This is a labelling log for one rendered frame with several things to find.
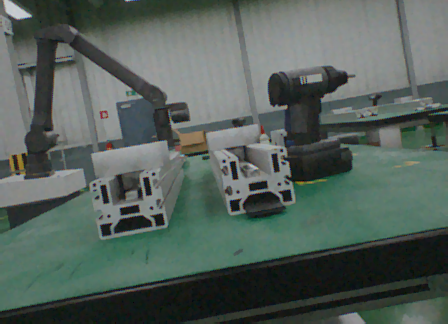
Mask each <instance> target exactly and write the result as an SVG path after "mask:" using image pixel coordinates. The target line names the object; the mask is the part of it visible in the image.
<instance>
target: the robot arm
mask: <svg viewBox="0 0 448 324"><path fill-rule="evenodd" d="M34 38H36V46H37V60H36V83H35V94H34V113H33V117H32V124H30V131H29V132H27V134H26V135H25V145H26V147H27V165H25V168H26V173H27V174H25V175H23V176H24V180H29V179H36V178H47V177H50V176H53V175H54V174H55V171H54V170H52V163H51V162H49V159H48V153H46V152H48V151H49V150H50V149H52V148H54V147H55V146H56V145H58V143H57V141H58V138H57V135H56V133H55V132H54V131H53V130H54V124H53V120H52V104H53V94H54V73H55V62H56V50H57V48H58V42H59V43H66V44H69V47H71V48H72V49H75V50H76V51H78V52H79V53H81V54H82V55H83V56H85V57H86V58H88V59H89V60H91V61H92V62H94V63H95V64H96V65H98V66H99V67H101V68H102V69H104V70H105V71H107V72H108V73H110V74H111V75H112V76H114V77H115V78H116V79H118V80H120V81H121V82H123V83H124V84H125V85H127V86H128V87H130V88H131V89H132V90H134V91H135V92H136V93H138V94H139V95H140V96H142V97H143V98H144V99H145V100H147V101H148V102H150V103H151V104H152V109H154V110H155V111H154V113H152V115H153V119H154V126H155V130H156V137H157V141H167V146H168V148H170V147H174V146H175V150H176V152H180V149H181V144H176V145H174V143H175V142H180V141H181V140H180V138H178V139H174V136H173V133H172V129H171V122H174V124H177V123H181V122H189V121H191V117H190V113H189V107H188V104H187V102H176V103H174V102H173V103H170V104H166V103H165V102H166V101H167V94H166V93H165V91H163V89H160V88H159V87H158V86H156V85H154V84H153V83H151V82H150V81H149V80H147V79H146V78H143V76H141V75H140V74H138V73H136V72H135V71H134V70H133V69H131V68H130V67H127V65H125V64H124V63H122V62H121V61H120V60H118V59H117V58H115V57H114V56H112V55H111V54H109V53H108V52H107V51H105V50H104V49H102V48H101V47H99V46H98V45H96V44H95V43H94V42H92V40H89V39H88V38H87V37H85V36H84V35H83V34H81V33H78V31H77V30H76V29H74V28H73V27H71V26H69V25H67V24H55V25H53V26H49V27H46V28H42V29H40V30H36V31H35V32H34ZM164 107H165V108H164ZM160 108H161V109H160ZM169 114H170V117H171V122H170V117H169ZM43 153H45V154H43Z"/></svg>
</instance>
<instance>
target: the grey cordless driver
mask: <svg viewBox="0 0 448 324"><path fill-rule="evenodd" d="M351 77H356V74H351V75H348V74H347V72H346V71H344V70H340V69H335V68H334V67H332V66H331V65H327V66H322V67H320V66H317V67H307V68H301V69H291V70H286V71H280V72H276V73H273V74H271V76H270V78H269V80H268V85H267V87H268V91H269V95H270V96H271V98H272V99H273V100H274V101H276V102H281V101H282V102H286V101H291V100H293V104H292V106H291V133H293V135H294V145H293V146H291V147H289V148H288V154H289V156H286V157H284V158H283V161H287V162H289V168H290V172H291V177H288V176H286V178H287V180H301V181H307V180H313V179H316V178H322V177H324V176H330V175H333V174H338V173H341V172H346V171H349V170H351V169H352V168H353V165H352V160H353V154H352V152H351V150H350V149H349V148H348V147H347V146H340V139H325V140H320V118H319V114H320V113H322V102H321V99H318V97H319V96H320V95H324V94H329V93H333V92H335V91H336V90H337V88H338V87H340V86H342V85H344V84H346V83H347V82H348V78H351Z"/></svg>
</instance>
